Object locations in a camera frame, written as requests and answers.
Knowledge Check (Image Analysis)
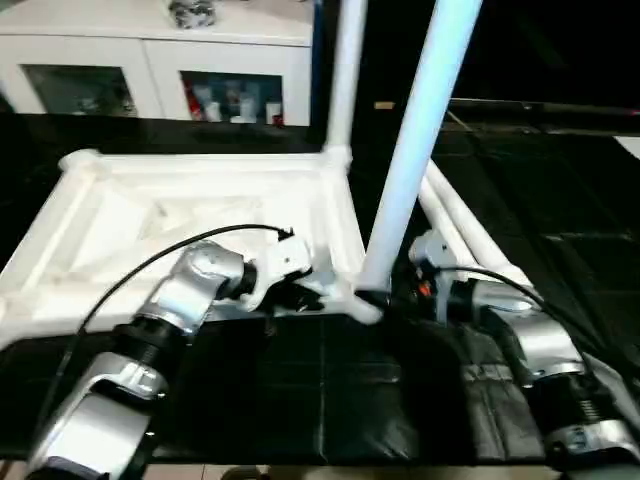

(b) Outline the white plastic table leg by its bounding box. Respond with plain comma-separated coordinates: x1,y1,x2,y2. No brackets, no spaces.
355,0,485,302
415,178,473,253
322,0,370,161
425,160,532,292

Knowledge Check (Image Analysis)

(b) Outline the white plastic table top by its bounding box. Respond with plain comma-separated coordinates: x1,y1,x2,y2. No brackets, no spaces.
0,148,386,347

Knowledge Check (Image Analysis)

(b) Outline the black work mat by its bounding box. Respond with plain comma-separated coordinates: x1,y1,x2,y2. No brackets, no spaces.
0,110,640,466

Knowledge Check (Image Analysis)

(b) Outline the white glass-door cabinet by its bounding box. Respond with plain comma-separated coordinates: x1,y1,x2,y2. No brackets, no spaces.
0,0,314,127

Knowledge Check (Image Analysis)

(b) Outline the grey crumpled object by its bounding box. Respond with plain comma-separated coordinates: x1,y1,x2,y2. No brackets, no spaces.
169,0,217,29

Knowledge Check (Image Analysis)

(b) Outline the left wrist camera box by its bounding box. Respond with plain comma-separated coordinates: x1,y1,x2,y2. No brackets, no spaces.
244,237,314,312

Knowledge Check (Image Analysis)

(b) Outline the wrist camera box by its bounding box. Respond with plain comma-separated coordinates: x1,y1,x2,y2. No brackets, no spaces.
409,229,453,272
244,237,314,312

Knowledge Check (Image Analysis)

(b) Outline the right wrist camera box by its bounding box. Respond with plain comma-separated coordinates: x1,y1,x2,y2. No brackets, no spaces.
409,229,453,272

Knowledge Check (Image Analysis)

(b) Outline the dark long rail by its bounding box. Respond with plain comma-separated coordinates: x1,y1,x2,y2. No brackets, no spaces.
450,97,640,122

